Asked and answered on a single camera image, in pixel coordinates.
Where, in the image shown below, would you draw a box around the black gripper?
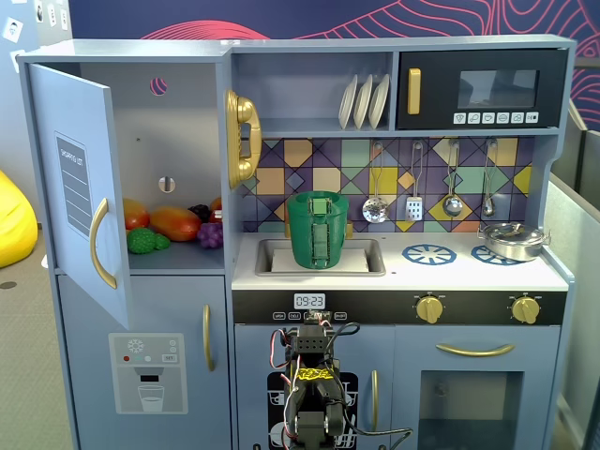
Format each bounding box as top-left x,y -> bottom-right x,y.
292,322 -> 335,371

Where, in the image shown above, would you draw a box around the steel pot lid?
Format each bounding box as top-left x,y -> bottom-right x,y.
482,222 -> 545,245

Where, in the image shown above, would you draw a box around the digital clock display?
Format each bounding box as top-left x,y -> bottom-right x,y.
293,292 -> 326,309

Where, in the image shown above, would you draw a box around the grey toy sink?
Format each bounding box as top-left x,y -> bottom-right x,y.
255,237 -> 388,278

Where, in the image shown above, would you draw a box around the green plastic container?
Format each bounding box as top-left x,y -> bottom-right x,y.
287,205 -> 352,272

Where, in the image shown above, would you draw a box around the blue oven door with window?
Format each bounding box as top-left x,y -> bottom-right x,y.
395,325 -> 562,450

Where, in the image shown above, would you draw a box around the gold stove knob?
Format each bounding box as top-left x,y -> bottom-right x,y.
414,293 -> 446,324
509,293 -> 543,325

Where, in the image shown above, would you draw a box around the steel skimmer with holes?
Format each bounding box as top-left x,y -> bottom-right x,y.
361,142 -> 391,224

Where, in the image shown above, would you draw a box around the purple toy grapes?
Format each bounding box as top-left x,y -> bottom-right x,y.
196,222 -> 225,249

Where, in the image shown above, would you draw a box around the steel slotted spatula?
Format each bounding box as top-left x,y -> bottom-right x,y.
405,142 -> 426,221

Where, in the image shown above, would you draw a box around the orange toy mango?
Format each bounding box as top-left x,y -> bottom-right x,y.
149,205 -> 203,243

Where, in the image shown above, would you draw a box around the steel toy ladle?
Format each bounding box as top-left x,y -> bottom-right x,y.
442,140 -> 464,218

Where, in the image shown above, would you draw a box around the green toy broccoli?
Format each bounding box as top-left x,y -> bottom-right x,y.
127,228 -> 171,255

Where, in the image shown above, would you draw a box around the red orange toy apple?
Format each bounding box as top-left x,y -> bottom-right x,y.
122,198 -> 151,231

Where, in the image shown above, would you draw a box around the steel toy pot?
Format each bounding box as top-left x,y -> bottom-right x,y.
476,228 -> 550,263

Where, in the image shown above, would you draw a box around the steel toy spoon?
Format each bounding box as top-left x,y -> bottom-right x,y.
481,139 -> 499,218

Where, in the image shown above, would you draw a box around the gold toy telephone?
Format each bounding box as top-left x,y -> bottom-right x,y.
223,88 -> 263,190

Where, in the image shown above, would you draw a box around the white toy plate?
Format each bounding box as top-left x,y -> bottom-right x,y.
367,73 -> 391,130
352,73 -> 375,130
338,73 -> 360,130

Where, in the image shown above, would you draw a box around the grey office partition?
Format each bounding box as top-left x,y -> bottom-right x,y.
546,100 -> 600,450

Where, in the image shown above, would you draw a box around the black toy microwave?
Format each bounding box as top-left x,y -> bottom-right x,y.
396,48 -> 569,131

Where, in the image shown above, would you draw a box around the yellow bean bag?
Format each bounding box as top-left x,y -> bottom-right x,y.
0,169 -> 38,269

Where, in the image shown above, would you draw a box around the blue wooden toy kitchen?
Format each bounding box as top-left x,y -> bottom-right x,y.
16,33 -> 578,450

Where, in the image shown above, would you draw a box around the gold dishwasher door handle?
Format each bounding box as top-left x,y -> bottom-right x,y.
370,369 -> 380,431

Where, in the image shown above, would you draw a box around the gold straight freezer door handle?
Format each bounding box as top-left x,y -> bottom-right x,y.
202,304 -> 217,373

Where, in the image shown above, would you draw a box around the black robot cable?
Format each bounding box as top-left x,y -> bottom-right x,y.
345,414 -> 414,450

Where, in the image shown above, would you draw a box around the gold oven door handle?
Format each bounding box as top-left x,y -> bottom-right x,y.
435,342 -> 516,358

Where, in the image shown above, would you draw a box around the gold curved fridge door handle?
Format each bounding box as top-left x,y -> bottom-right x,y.
89,197 -> 118,291

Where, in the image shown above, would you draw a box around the gold microwave handle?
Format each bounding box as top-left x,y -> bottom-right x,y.
406,67 -> 422,115

